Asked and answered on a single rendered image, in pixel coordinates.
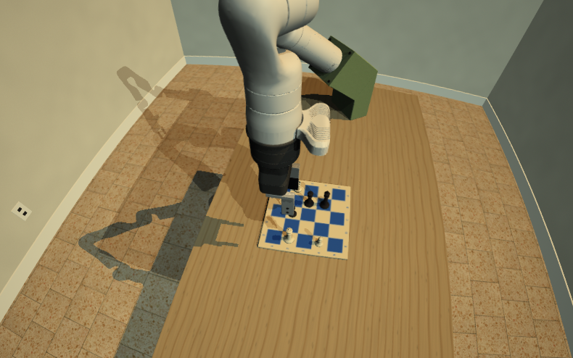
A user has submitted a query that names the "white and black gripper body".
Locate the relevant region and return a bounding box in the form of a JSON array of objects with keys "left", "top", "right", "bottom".
[{"left": 246, "top": 100, "right": 330, "bottom": 196}]

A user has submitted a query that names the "blue and cream chessboard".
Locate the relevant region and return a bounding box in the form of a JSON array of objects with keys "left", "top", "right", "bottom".
[{"left": 258, "top": 180, "right": 350, "bottom": 260}]

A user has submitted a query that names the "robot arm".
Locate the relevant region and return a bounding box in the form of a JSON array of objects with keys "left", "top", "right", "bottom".
[{"left": 218, "top": 0, "right": 342, "bottom": 114}]

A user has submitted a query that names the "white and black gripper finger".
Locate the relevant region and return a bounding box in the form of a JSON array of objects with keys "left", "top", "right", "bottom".
[
  {"left": 265, "top": 192, "right": 295, "bottom": 215},
  {"left": 288, "top": 163, "right": 300, "bottom": 190}
]

